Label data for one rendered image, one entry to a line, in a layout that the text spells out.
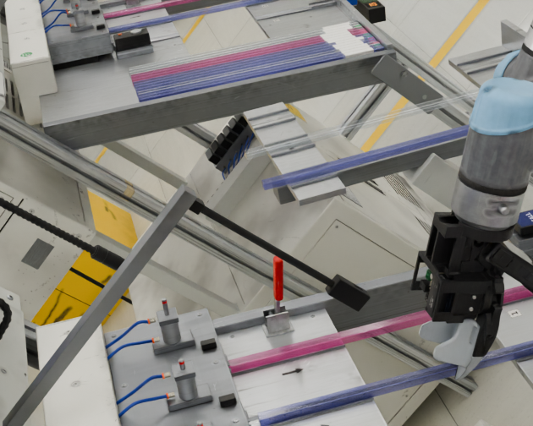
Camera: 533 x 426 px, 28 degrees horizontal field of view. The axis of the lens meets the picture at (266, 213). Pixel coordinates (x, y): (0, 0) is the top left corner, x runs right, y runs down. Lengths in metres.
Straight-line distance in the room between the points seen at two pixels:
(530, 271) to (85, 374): 0.52
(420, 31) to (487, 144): 2.53
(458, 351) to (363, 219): 1.08
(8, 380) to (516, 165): 0.60
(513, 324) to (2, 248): 1.15
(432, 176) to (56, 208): 0.81
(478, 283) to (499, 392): 1.39
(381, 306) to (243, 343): 0.20
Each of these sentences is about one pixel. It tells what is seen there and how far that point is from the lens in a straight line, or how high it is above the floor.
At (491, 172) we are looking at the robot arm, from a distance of 1.14.
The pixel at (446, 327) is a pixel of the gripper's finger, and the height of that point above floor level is 0.94.
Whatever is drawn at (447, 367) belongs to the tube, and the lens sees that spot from 1.29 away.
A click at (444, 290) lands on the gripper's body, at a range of 1.18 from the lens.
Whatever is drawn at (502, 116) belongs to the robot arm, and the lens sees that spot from 1.12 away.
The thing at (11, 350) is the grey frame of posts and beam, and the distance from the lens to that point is 1.28.
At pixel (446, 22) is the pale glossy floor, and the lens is 3.56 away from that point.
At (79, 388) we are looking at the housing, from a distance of 1.24.
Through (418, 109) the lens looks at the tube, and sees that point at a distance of 1.68.
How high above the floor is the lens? 1.74
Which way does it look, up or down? 27 degrees down
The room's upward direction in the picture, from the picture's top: 59 degrees counter-clockwise
